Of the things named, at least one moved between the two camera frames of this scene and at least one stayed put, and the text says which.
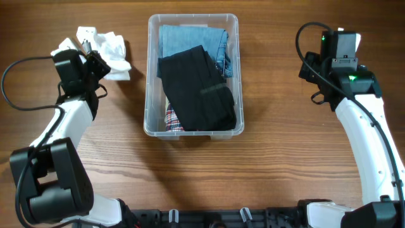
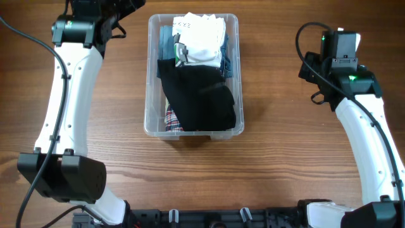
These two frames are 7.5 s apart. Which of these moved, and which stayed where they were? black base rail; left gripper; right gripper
Moved: left gripper
Stayed: black base rail; right gripper
